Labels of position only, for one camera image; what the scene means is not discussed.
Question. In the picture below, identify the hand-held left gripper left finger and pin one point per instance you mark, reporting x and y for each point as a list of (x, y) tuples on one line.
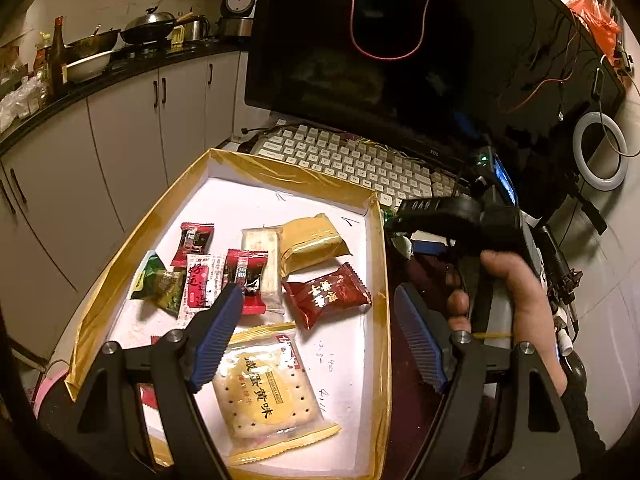
[(220, 340)]

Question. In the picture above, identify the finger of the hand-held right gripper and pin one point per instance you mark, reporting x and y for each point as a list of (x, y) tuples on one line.
[(430, 249)]

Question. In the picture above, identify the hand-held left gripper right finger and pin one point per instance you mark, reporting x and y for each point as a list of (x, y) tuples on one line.
[(420, 345)]

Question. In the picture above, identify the red white script sachet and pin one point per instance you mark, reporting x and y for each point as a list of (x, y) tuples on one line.
[(200, 280)]

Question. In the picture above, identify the red black candy packet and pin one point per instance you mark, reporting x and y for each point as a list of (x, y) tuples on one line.
[(192, 242), (248, 280)]

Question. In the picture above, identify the large round cracker packet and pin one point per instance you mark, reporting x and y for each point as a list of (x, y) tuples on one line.
[(265, 400)]

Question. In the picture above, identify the gold cardboard tray box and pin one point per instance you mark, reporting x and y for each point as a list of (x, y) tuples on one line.
[(340, 360)]

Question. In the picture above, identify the red snack wrapper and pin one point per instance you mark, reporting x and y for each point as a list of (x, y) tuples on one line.
[(149, 395)]

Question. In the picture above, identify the long white cracker packet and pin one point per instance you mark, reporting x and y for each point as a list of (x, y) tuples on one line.
[(262, 260)]

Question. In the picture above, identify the dark red snack packet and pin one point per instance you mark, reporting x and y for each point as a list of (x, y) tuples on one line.
[(327, 297)]

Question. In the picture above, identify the gold foil snack packet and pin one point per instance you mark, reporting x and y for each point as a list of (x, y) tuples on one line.
[(310, 245)]

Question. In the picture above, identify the person's right forearm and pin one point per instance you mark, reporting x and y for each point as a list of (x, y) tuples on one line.
[(580, 420)]

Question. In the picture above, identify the person's right hand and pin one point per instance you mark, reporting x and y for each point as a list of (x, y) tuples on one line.
[(520, 300)]

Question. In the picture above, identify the white grey keyboard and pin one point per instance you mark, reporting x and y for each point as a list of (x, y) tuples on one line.
[(340, 160)]

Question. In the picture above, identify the small white bottle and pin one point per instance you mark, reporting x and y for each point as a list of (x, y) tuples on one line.
[(565, 342)]

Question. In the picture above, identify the black computer monitor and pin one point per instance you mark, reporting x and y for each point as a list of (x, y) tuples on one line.
[(400, 85)]

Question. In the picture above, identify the pink round object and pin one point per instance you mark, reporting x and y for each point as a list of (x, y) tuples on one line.
[(50, 390)]

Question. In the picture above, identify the orange plastic bag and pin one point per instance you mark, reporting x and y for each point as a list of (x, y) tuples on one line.
[(595, 15)]

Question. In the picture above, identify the kitchen base cabinet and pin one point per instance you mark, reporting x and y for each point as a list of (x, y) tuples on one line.
[(125, 130)]

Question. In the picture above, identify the black kitchen countertop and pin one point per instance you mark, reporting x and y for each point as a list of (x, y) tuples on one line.
[(130, 71)]

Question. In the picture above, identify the white bowl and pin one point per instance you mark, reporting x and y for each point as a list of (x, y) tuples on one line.
[(87, 66)]

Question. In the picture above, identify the rice cooker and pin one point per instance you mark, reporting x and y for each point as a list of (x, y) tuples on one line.
[(239, 10)]

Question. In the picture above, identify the clear plastic bags pile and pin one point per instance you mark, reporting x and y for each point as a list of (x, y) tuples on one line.
[(15, 105)]

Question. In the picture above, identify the steel kettle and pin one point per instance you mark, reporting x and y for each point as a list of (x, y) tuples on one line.
[(196, 29)]

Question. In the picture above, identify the black wok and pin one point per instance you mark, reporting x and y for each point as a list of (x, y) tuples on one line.
[(147, 27)]

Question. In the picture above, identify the dark sauce bottle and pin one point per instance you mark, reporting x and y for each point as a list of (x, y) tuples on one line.
[(57, 60)]

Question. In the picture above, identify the dark frying pan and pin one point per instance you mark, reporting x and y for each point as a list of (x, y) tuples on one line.
[(92, 40)]

